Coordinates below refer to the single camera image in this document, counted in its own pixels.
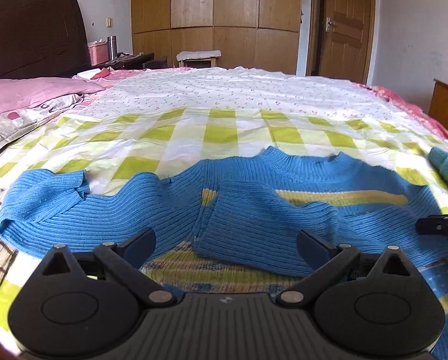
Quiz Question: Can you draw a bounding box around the blue ribbed knit sweater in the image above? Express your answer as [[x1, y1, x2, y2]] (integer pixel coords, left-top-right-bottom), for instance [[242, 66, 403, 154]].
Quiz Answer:
[[0, 147, 448, 276]]

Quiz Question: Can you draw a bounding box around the metal thermos flask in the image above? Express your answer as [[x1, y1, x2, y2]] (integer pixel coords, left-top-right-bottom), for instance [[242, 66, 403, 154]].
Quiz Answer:
[[107, 35, 118, 61]]

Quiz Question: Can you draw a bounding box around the dark bedside table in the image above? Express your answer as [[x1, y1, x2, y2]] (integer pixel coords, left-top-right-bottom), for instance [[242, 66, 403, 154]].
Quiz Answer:
[[95, 52, 168, 70]]

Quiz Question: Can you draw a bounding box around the pink pillow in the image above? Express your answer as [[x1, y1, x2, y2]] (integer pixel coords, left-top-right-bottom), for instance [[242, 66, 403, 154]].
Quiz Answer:
[[0, 77, 104, 115]]

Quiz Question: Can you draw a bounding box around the wooden door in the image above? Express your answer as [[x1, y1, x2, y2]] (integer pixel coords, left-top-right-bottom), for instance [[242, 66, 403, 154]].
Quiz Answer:
[[319, 0, 375, 84]]

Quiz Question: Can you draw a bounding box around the floral and checked bed sheet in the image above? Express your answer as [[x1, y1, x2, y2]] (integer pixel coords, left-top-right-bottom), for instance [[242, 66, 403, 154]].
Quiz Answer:
[[0, 67, 448, 359]]

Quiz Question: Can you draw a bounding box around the dark wooden headboard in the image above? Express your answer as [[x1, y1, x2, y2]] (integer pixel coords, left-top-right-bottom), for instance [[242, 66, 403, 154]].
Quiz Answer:
[[0, 0, 90, 79]]

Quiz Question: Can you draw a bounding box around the grey pink patterned quilt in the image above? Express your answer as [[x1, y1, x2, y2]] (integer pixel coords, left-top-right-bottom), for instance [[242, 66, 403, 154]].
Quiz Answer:
[[0, 94, 84, 150]]

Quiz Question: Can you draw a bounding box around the pink basket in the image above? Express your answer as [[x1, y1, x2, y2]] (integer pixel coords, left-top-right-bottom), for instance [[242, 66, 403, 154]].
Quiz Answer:
[[87, 41, 109, 66]]

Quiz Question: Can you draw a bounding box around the small stool with cloth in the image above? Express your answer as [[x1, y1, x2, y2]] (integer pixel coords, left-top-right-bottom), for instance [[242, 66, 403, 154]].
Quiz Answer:
[[176, 50, 222, 68]]

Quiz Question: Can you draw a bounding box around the wooden wardrobe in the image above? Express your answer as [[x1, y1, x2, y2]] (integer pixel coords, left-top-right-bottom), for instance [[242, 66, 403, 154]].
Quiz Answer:
[[131, 0, 301, 74]]

